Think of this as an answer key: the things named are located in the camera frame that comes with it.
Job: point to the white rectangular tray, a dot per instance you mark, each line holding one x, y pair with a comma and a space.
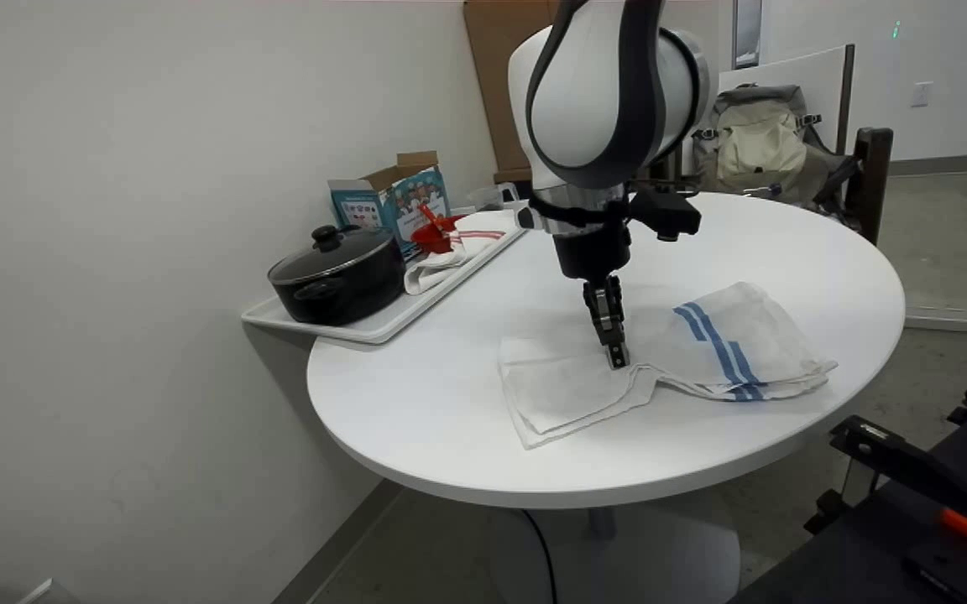
386, 322

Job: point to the red toy piece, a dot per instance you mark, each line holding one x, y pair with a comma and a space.
440, 232

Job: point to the white cloth on tray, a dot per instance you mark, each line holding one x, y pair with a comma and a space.
431, 270

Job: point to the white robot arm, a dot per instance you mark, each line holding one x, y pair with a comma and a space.
596, 99

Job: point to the white board behind backpack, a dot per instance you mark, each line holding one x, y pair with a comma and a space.
825, 82

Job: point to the dark wooden chair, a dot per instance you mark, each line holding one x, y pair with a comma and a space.
867, 186

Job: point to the large brown cardboard box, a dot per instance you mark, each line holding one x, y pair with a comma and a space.
496, 30

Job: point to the black clamp with orange handle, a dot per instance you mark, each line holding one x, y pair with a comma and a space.
904, 463

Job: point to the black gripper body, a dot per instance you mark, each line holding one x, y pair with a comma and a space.
591, 224

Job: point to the white towel with blue stripes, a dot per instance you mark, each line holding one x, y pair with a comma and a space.
727, 346

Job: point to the blue picture box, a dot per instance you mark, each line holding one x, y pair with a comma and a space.
398, 199

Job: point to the black pot with lid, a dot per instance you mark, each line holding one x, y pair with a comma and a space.
343, 275

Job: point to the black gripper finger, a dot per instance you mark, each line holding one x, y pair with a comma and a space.
612, 322
596, 303

